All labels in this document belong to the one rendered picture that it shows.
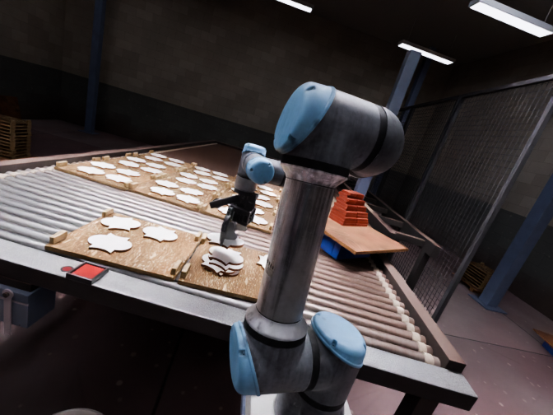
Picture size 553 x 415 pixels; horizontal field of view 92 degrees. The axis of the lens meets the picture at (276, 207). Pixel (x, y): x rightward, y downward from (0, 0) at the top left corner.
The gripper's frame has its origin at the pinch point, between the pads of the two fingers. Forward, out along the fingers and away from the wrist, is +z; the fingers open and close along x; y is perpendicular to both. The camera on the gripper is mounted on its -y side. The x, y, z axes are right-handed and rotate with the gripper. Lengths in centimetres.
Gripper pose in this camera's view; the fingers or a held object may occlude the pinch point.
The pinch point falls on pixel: (225, 239)
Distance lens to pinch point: 101.0
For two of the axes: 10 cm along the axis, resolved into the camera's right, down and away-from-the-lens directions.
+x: 2.4, -2.0, 9.5
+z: -2.8, 9.2, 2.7
